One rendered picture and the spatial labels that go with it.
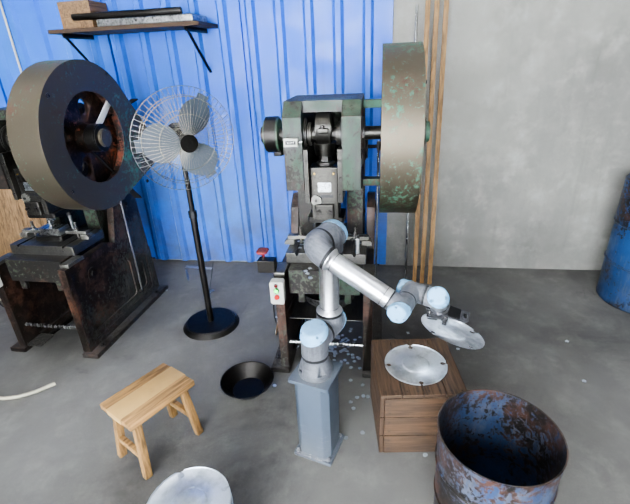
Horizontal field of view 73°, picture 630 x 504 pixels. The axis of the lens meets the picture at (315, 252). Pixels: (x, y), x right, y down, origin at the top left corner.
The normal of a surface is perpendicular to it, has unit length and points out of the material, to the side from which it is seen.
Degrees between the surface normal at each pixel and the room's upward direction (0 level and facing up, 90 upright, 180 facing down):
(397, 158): 97
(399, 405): 90
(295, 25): 90
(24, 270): 90
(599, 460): 0
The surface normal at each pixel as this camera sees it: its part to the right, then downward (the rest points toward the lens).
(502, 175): -0.14, 0.42
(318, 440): -0.41, 0.40
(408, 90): -0.14, -0.12
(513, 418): -0.63, 0.31
